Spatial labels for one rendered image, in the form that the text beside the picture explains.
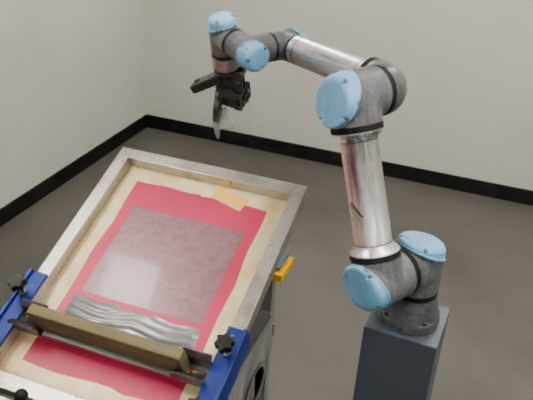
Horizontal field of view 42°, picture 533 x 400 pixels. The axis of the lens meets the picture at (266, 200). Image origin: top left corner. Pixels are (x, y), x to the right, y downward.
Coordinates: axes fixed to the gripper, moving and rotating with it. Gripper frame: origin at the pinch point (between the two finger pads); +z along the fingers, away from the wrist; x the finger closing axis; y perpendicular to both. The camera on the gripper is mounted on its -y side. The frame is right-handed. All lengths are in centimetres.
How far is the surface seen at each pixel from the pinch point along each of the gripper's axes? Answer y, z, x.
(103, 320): -7, 14, -66
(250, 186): 13.5, 7.1, -16.0
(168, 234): -2.8, 11.8, -36.3
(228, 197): 8.0, 10.1, -19.2
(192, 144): -148, 227, 232
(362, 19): -26, 123, 281
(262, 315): 20, 47, -29
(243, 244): 18.0, 11.5, -33.5
